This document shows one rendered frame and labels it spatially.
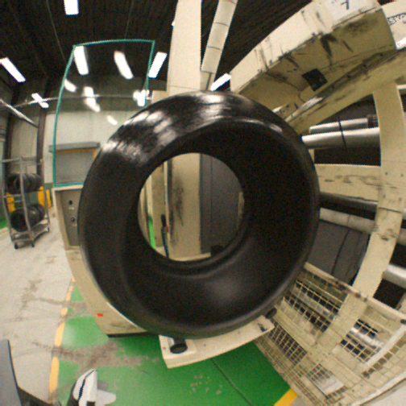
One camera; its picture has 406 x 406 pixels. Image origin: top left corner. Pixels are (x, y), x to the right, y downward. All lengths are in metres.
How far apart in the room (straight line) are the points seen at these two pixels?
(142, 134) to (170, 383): 1.35
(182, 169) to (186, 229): 0.24
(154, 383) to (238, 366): 0.60
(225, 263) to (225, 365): 0.96
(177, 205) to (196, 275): 0.27
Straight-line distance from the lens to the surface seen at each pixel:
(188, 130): 0.19
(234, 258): 0.61
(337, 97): 0.55
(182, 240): 0.62
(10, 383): 1.03
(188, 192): 0.58
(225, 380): 1.34
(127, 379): 1.41
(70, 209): 1.00
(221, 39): 1.32
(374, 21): 0.49
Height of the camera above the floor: 1.29
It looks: 11 degrees down
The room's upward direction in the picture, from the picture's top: straight up
